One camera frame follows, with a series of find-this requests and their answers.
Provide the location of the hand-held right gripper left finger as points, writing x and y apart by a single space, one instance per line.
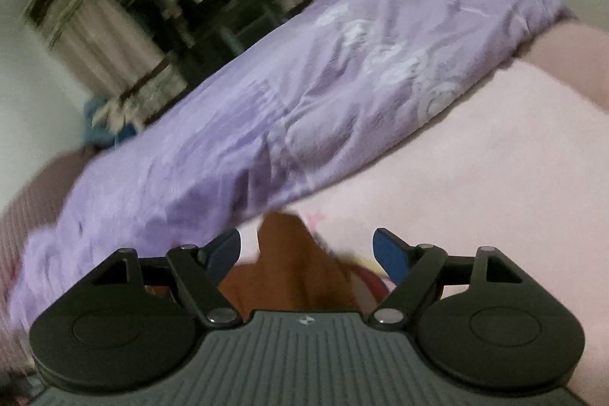
223 254

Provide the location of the purple duvet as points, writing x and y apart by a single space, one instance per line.
285 101

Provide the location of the pink printed bed sheet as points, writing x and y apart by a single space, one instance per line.
476 173

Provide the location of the dark blue bag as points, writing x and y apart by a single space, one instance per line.
126 135

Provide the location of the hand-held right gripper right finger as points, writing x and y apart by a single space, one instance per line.
391 254

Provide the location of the mauve pillow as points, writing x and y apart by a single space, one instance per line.
580 49

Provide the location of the brown textured pillow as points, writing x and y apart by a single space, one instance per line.
38 206

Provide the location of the beige striped curtain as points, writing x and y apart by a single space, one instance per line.
109 30

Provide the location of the brown padded jacket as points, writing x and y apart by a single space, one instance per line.
295 268

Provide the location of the pile of clothes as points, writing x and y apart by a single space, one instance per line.
95 128

